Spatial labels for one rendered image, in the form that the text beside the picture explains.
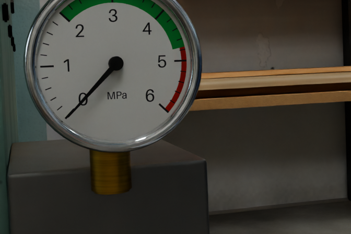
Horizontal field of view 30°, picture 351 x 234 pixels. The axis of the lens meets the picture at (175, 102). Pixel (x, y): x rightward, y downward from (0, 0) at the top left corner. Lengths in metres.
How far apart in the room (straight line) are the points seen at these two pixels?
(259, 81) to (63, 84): 2.24
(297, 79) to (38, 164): 2.27
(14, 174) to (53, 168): 0.02
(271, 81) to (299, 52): 0.61
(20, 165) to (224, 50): 2.67
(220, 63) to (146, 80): 2.69
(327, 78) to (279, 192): 0.72
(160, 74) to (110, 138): 0.03
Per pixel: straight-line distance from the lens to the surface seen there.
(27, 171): 0.26
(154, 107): 0.23
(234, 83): 2.42
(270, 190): 3.05
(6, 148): 0.30
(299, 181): 3.10
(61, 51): 0.23
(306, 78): 2.53
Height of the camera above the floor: 0.66
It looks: 3 degrees down
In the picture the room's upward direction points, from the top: 3 degrees counter-clockwise
